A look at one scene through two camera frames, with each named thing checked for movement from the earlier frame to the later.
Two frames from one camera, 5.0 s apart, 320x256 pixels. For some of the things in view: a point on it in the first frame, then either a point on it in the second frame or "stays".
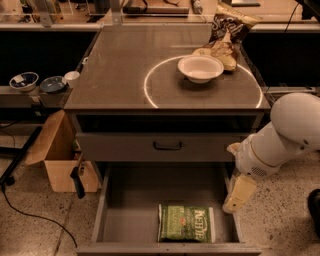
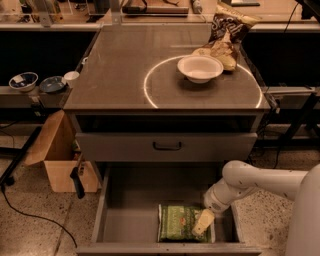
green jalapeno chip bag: (186, 223) stays
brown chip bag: (229, 30) stays
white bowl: (200, 68) stays
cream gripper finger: (243, 187) to (205, 220)
